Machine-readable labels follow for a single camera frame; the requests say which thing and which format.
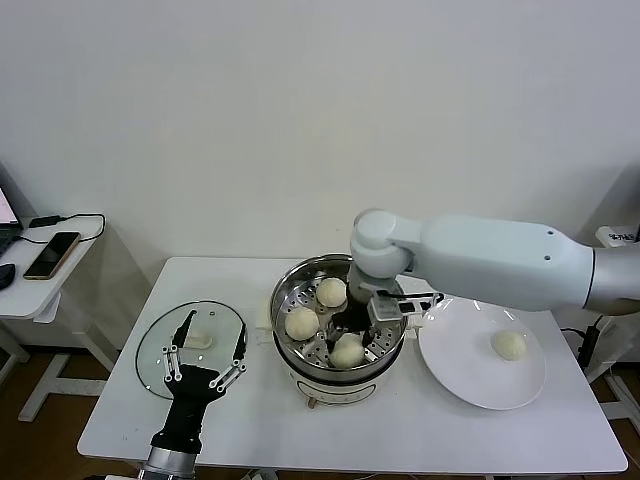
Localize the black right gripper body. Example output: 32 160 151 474
331 293 375 335

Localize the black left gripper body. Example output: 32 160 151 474
149 363 226 455

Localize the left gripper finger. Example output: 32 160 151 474
208 325 249 391
160 309 198 384

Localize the white steamed baozi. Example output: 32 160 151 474
284 306 320 341
329 333 366 370
316 277 349 308
490 330 529 362

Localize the glass lid with white handle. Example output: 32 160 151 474
135 299 250 401

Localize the steel steamer pot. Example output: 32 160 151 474
255 294 423 412

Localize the stainless steel steamer basket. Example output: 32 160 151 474
270 254 408 384

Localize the white round plate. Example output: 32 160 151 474
418 297 547 412

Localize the smartphone with gold edge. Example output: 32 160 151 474
23 231 83 281

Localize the white side table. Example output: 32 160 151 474
0 212 121 424

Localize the black laptop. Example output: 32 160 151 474
0 162 26 256

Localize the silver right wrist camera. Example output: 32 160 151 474
368 292 445 324

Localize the thin black charging cable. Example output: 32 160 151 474
12 213 107 247

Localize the black cable with inline adapter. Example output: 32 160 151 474
559 313 609 369

